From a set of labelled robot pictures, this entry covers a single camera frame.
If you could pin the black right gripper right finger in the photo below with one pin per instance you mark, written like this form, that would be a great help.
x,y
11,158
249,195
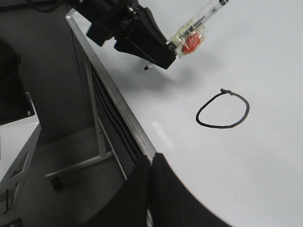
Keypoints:
x,y
172,204

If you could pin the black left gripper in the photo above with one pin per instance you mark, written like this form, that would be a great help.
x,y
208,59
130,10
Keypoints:
x,y
133,27

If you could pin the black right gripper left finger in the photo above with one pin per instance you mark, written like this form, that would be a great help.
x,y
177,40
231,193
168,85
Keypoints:
x,y
128,207

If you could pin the white whiteboard marker with tape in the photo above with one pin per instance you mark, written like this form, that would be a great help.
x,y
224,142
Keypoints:
x,y
188,38

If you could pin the white whiteboard with aluminium frame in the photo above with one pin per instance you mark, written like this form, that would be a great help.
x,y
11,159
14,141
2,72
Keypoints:
x,y
228,117

